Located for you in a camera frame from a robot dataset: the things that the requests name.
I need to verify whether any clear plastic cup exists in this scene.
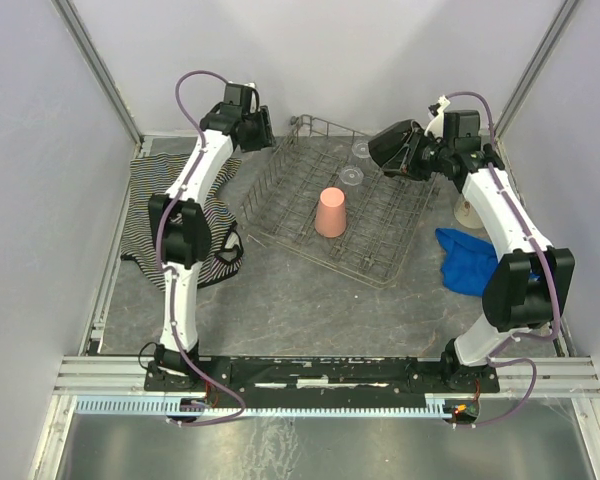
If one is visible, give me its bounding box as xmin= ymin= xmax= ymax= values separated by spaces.
xmin=338 ymin=165 xmax=364 ymax=187
xmin=351 ymin=140 xmax=371 ymax=159

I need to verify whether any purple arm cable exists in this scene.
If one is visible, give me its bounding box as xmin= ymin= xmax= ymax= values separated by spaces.
xmin=444 ymin=90 xmax=563 ymax=429
xmin=155 ymin=69 xmax=247 ymax=429

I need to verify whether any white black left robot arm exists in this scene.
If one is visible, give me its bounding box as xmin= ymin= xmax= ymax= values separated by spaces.
xmin=148 ymin=82 xmax=274 ymax=384

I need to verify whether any grey wire dish rack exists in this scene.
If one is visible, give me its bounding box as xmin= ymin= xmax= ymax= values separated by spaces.
xmin=242 ymin=115 xmax=435 ymax=288

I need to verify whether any blue microfibre cloth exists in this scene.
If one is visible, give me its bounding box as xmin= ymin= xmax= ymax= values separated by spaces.
xmin=435 ymin=228 xmax=498 ymax=297

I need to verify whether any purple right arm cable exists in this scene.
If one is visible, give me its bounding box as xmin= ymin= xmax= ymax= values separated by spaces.
xmin=444 ymin=90 xmax=563 ymax=429

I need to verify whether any salmon pink plastic cup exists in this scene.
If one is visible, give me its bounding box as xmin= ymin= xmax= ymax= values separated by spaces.
xmin=314 ymin=187 xmax=346 ymax=238

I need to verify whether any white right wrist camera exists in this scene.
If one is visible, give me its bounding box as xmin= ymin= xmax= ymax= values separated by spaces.
xmin=425 ymin=95 xmax=450 ymax=138

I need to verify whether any christmas mug green inside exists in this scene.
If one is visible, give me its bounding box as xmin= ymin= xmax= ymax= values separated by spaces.
xmin=454 ymin=194 xmax=483 ymax=230

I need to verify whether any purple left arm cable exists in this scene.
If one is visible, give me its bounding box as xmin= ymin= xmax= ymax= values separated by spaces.
xmin=155 ymin=69 xmax=247 ymax=429

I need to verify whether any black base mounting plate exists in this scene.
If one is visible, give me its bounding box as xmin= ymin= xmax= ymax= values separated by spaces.
xmin=144 ymin=354 xmax=500 ymax=408

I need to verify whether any striped cloth garment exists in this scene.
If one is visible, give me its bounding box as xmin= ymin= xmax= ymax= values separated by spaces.
xmin=120 ymin=153 xmax=244 ymax=291

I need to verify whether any light blue cable duct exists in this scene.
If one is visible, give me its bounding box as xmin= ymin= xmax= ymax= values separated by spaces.
xmin=73 ymin=394 xmax=453 ymax=417

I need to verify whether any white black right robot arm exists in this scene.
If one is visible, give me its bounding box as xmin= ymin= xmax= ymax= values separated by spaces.
xmin=404 ymin=97 xmax=575 ymax=391

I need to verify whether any black mug cream inside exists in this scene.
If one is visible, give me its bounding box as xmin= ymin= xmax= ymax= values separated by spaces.
xmin=367 ymin=119 xmax=421 ymax=177

